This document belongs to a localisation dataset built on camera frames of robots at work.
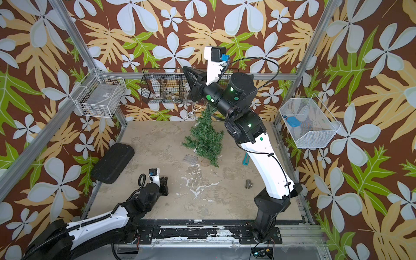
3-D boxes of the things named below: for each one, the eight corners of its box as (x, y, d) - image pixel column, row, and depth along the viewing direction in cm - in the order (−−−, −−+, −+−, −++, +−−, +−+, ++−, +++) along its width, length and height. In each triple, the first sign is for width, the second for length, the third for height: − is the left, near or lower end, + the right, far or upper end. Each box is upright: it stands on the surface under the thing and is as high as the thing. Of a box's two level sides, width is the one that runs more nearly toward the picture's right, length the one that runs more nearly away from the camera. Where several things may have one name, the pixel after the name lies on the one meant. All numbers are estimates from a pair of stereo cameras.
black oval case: (94, 180, 94) (87, 174, 88) (117, 149, 108) (112, 142, 102) (115, 185, 92) (109, 180, 86) (135, 153, 106) (131, 146, 100)
